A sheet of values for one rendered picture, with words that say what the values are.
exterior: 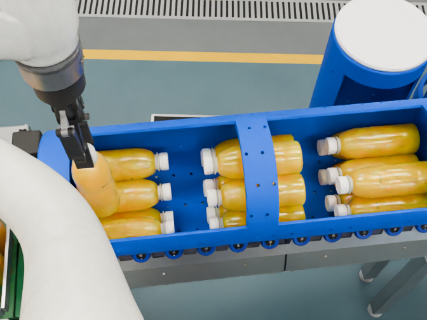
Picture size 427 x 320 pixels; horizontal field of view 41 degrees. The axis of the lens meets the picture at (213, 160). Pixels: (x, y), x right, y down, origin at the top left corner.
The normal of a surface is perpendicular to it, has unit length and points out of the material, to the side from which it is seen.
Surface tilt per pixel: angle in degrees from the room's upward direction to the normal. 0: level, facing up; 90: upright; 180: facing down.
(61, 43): 94
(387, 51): 0
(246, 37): 0
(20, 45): 91
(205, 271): 70
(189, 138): 78
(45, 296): 28
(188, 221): 15
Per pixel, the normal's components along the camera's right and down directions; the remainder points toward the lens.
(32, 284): -0.64, -0.50
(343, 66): -0.81, 0.50
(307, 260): 0.11, 0.65
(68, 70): 0.71, 0.61
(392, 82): 0.08, 0.87
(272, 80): 0.02, -0.50
